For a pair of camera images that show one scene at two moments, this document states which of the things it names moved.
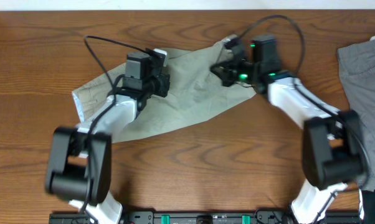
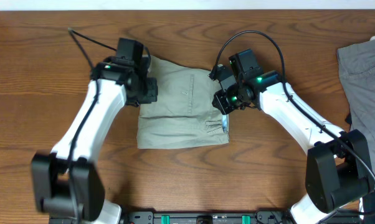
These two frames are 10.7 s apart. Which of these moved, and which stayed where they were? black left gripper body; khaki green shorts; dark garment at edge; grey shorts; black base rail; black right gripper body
Moved: khaki green shorts; black right gripper body; black left gripper body
Stayed: black base rail; grey shorts; dark garment at edge
